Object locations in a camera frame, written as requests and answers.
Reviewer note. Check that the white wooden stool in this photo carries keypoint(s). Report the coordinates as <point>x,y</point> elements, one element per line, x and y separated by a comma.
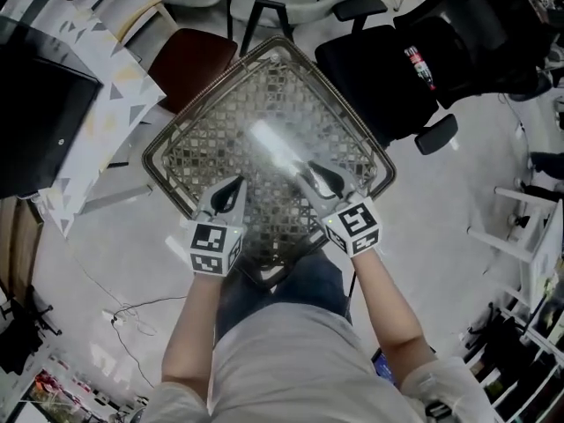
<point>524,232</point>

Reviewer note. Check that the blue-screen device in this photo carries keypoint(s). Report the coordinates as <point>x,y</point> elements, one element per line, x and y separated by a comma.
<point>384,366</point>

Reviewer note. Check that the black office chair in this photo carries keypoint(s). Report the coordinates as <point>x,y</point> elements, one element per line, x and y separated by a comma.
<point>379,77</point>

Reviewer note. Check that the white storage shelf unit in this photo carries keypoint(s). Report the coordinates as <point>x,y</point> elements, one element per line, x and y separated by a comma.
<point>524,359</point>

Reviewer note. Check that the black metal frame leg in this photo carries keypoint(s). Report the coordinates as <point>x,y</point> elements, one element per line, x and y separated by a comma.
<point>273,16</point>

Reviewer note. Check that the person's blue jeans legs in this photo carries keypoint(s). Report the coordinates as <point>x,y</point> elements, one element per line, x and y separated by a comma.
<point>308,280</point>

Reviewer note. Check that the person's right forearm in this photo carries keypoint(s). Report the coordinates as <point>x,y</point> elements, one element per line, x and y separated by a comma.
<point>392,311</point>

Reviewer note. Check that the glass lattice side table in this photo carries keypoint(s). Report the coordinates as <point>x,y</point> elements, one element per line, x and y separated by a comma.
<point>229,117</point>

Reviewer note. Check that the person's left forearm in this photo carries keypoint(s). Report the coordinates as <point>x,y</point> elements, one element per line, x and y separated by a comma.
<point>194,324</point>

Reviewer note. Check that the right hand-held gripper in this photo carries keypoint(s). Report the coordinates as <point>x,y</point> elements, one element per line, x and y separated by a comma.
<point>352,225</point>

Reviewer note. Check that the black computer monitor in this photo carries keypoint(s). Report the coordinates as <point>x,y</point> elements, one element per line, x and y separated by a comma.
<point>39,117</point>

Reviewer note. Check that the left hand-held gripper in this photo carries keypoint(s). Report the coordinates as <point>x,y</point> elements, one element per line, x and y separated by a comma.
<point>210,241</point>

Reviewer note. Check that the white power strip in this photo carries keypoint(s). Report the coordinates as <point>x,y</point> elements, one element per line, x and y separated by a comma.
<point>115,316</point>

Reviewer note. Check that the white triangle-patterned desk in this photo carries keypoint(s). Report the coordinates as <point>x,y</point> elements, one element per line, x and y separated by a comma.
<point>123,91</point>

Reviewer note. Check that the person's light grey shirt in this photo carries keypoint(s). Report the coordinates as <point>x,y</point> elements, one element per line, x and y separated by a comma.
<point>291,368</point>

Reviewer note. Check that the dark red chair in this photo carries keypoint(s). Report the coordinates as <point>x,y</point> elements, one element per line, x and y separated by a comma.
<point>189,64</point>

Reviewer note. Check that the black tripod stand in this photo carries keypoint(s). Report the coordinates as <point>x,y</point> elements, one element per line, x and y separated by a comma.
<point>22,324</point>

